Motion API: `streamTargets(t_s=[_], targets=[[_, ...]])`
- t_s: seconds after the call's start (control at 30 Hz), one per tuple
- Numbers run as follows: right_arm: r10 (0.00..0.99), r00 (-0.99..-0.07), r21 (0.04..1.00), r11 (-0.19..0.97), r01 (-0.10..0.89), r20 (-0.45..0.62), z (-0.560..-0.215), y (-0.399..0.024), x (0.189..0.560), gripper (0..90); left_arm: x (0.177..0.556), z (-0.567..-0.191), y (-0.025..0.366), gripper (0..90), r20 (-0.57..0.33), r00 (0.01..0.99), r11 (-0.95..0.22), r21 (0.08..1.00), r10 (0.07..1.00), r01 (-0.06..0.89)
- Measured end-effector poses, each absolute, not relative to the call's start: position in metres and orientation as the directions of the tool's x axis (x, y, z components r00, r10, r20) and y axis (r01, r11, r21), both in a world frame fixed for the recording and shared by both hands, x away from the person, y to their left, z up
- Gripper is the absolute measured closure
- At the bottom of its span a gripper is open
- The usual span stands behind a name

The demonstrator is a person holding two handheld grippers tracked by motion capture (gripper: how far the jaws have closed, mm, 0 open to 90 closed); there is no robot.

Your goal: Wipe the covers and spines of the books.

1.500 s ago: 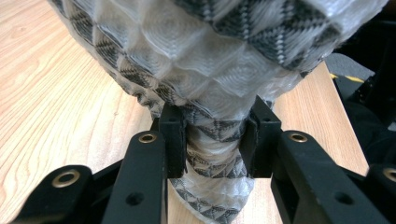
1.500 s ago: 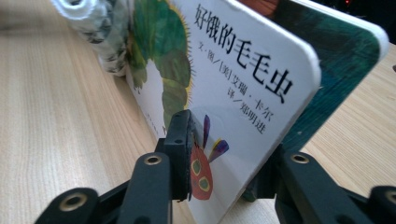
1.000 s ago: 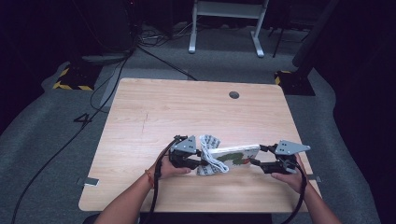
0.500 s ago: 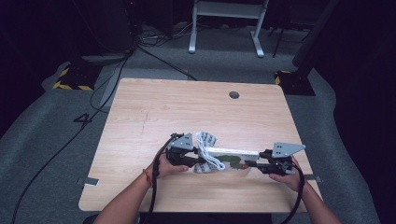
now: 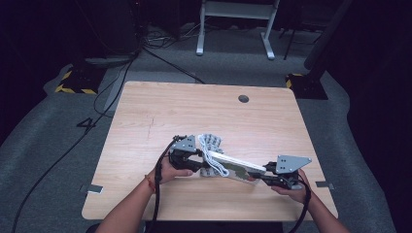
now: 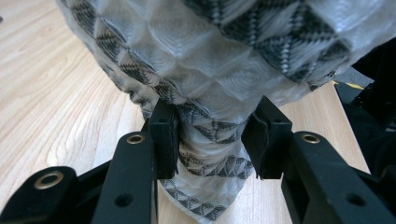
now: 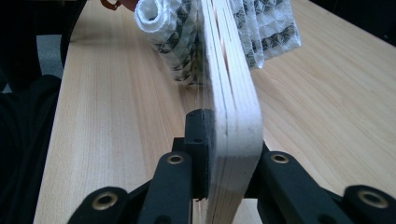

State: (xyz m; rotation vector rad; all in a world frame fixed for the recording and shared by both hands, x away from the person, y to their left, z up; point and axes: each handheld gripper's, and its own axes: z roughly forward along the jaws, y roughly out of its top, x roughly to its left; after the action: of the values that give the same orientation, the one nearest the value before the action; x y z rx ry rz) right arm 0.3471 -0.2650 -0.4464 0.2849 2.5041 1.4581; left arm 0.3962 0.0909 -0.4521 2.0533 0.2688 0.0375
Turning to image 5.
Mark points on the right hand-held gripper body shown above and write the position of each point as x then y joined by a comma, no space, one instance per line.
288,168

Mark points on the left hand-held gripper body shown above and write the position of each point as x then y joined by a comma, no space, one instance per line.
184,152

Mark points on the blue striped white cloth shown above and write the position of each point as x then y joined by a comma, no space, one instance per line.
212,145

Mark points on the white caterpillar picture book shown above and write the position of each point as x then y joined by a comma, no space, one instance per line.
236,165

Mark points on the person's right hand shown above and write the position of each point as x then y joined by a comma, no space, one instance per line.
293,194

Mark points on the person's left hand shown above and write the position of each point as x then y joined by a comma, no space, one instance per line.
168,174

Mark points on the metal table edge clip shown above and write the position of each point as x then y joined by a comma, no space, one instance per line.
325,185
92,188

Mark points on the black stand base yellow corner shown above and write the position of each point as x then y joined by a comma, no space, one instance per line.
307,86

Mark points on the black yellow striped stand base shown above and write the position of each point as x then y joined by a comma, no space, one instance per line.
81,81

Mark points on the black tripod stand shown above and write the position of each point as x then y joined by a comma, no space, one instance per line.
291,35

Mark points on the grey stand pole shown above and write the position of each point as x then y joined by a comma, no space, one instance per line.
325,35

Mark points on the black equipment cabinet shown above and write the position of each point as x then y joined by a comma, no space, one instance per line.
118,26

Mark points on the white desk frame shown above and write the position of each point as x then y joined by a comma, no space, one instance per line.
238,11

